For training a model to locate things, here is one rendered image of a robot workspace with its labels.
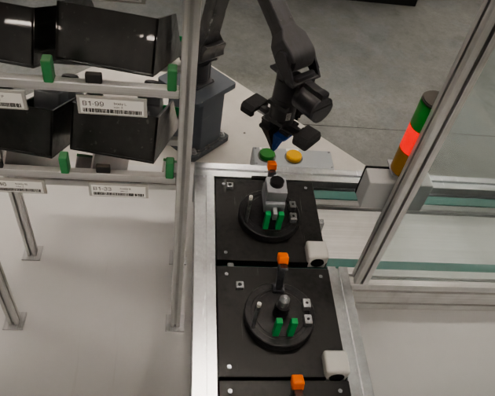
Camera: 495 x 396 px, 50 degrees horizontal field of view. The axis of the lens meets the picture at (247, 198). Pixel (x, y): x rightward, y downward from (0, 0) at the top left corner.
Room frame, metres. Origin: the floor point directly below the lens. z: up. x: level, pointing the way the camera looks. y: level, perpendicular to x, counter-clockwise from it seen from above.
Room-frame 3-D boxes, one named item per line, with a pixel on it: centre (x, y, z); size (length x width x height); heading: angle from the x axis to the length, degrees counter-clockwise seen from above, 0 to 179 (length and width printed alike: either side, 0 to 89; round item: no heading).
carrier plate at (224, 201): (0.80, -0.06, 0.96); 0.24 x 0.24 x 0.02; 11
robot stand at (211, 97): (1.14, 0.18, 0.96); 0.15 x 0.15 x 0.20; 56
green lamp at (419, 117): (0.72, -0.26, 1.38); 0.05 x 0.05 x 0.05
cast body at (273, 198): (0.79, -0.06, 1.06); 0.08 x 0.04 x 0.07; 11
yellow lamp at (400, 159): (0.72, -0.26, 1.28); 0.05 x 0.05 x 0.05
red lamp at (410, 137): (0.72, -0.26, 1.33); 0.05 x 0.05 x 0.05
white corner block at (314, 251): (0.72, -0.17, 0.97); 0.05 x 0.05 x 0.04; 11
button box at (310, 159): (1.02, -0.10, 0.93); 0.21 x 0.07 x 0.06; 101
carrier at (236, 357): (0.54, -0.10, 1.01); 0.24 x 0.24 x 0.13; 11
